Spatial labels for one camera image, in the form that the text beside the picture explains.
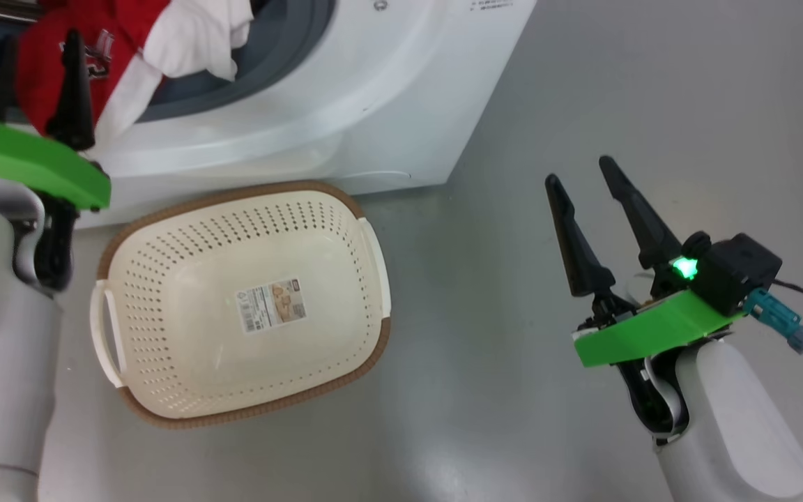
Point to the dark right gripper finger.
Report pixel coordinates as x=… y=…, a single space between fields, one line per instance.
x=579 y=258
x=645 y=230

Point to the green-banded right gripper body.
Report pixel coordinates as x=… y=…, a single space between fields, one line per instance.
x=645 y=331

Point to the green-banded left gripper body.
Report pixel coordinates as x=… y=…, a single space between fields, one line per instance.
x=18 y=157

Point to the red and white garment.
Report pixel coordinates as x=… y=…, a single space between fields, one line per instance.
x=46 y=77

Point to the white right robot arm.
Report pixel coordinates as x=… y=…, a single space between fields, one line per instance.
x=729 y=432

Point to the grey rubber door gasket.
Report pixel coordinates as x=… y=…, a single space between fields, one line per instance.
x=283 y=49

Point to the white front-load washing machine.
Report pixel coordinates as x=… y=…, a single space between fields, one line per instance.
x=387 y=104

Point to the cream basket with brown rim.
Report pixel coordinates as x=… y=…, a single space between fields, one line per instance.
x=185 y=362

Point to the paper product label in basket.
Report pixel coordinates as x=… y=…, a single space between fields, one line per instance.
x=270 y=305

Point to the black printed text sticker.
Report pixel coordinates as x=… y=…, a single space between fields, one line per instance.
x=491 y=4

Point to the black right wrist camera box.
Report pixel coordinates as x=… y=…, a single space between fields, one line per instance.
x=739 y=272

